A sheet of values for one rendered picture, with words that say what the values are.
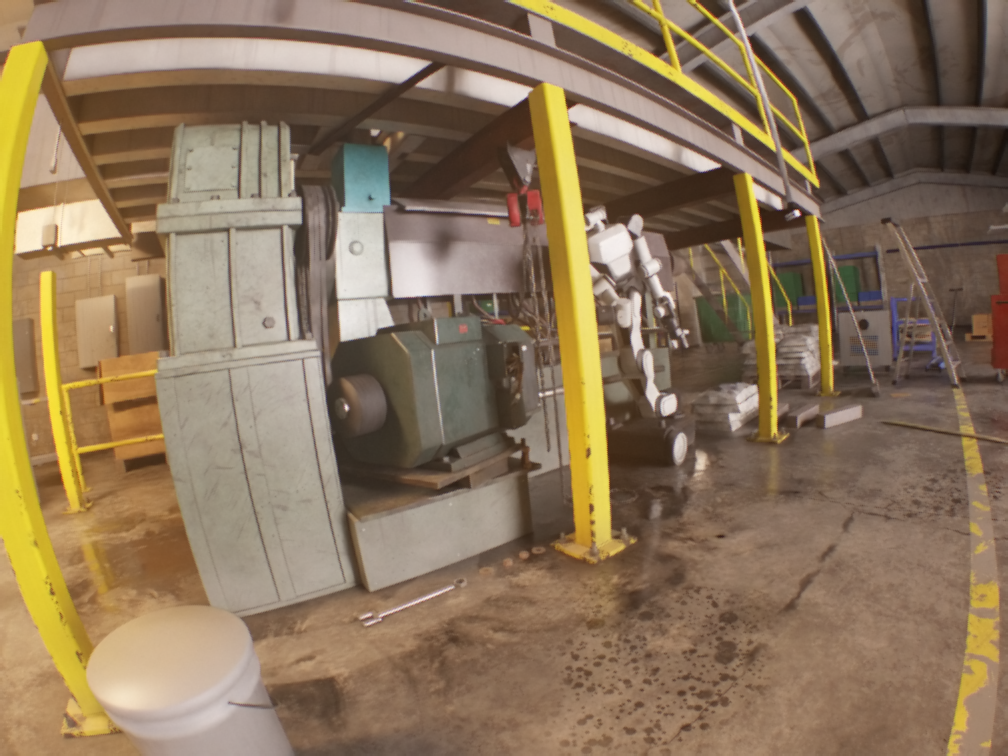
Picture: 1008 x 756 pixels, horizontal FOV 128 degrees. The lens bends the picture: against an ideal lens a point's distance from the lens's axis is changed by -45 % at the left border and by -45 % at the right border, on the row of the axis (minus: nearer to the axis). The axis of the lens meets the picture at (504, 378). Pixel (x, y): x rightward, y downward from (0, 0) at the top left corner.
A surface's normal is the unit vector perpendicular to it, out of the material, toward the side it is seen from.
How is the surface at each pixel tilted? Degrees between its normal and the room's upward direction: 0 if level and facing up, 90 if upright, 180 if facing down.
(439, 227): 78
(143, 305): 90
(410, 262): 90
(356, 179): 90
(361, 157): 90
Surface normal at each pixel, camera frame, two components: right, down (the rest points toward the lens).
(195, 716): 0.81, 0.01
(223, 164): 0.55, -0.17
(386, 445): -0.57, 0.13
